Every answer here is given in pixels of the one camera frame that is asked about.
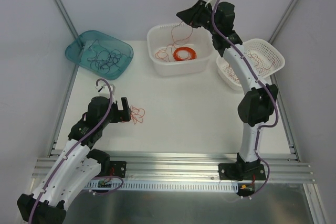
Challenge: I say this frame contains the long thin red wire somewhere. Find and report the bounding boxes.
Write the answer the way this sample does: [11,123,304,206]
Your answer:
[167,22,194,51]

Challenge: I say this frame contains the left aluminium frame post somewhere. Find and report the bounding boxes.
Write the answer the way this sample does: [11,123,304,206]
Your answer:
[15,0,79,224]

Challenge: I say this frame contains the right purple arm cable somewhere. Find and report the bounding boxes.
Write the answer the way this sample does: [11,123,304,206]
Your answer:
[211,0,279,201]

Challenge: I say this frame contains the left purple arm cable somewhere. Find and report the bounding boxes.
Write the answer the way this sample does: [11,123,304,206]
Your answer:
[27,78,124,223]

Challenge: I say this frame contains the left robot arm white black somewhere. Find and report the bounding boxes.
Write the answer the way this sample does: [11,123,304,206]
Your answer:
[17,96,131,223]

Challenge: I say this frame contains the aluminium frame post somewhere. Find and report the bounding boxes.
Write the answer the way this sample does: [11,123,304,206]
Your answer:
[268,0,318,162]
[15,0,79,224]

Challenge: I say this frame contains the white slotted cable duct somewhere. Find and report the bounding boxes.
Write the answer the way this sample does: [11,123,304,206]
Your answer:
[84,180,238,193]

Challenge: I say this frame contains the aluminium mounting rail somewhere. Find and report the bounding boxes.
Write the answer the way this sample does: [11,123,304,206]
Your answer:
[33,151,314,184]

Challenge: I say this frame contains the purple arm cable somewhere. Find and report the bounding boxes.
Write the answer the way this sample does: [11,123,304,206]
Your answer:
[27,78,124,223]
[211,0,279,201]

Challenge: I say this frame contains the white perforated plastic basket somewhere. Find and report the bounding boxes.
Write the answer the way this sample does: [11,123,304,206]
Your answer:
[216,38,285,91]

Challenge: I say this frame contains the ball of wires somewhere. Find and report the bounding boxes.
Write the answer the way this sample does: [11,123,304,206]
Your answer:
[131,106,145,124]

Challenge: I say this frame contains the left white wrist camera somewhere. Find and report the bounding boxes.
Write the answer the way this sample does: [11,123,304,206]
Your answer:
[96,83,116,103]

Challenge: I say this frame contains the orange wire coil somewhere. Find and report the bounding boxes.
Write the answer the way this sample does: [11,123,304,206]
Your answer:
[173,46,197,62]

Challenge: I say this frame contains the teal transparent plastic bin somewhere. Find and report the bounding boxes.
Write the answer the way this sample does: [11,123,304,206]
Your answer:
[65,30,134,80]

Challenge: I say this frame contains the dark red wires in basket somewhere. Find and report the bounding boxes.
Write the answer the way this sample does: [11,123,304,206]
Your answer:
[226,49,275,84]

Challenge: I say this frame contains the dark wires in teal bin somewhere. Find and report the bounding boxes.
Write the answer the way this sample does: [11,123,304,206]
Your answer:
[86,39,129,74]

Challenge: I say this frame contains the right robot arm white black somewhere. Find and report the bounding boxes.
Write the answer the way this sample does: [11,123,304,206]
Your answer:
[176,0,278,181]

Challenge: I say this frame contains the white solid plastic tub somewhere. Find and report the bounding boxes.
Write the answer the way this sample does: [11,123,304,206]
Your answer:
[146,22,214,76]

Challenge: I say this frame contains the right aluminium frame post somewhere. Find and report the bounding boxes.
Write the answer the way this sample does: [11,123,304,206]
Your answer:
[268,0,318,162]

